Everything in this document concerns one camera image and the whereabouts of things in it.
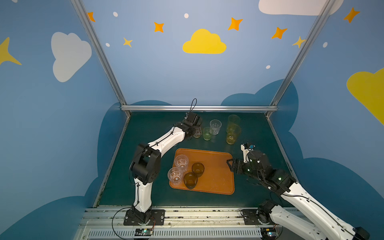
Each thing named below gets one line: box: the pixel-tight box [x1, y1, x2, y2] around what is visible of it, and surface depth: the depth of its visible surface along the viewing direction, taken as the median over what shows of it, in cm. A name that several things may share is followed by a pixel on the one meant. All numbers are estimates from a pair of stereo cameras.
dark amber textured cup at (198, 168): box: [191, 162, 205, 178], surface depth 86 cm
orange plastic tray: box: [171, 148, 235, 195], surface depth 88 cm
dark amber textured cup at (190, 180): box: [183, 172, 198, 190], surface depth 83 cm
